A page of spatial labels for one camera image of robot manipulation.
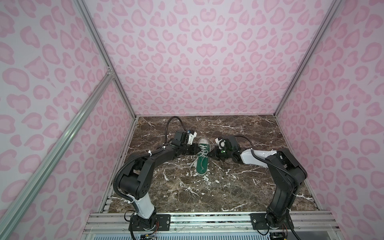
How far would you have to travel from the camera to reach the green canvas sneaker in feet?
2.91

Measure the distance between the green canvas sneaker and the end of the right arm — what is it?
4 centimetres

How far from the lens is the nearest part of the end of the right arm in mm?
733
